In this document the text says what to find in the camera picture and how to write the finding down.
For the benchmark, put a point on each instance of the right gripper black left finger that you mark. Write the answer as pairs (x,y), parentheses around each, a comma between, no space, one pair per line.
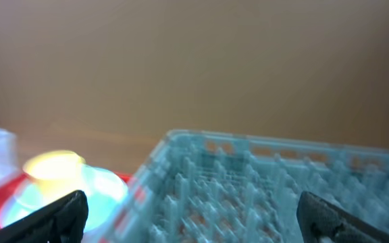
(61,221)

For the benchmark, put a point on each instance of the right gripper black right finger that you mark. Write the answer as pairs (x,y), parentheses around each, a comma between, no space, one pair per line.
(320,220)

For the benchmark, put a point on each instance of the yellow plastic cup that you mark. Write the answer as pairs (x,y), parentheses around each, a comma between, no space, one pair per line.
(55,173)

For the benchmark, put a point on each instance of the grey dishwasher rack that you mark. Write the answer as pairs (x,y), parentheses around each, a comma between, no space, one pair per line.
(215,187)

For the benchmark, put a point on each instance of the light blue plate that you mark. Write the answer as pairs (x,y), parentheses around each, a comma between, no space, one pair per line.
(104,190)

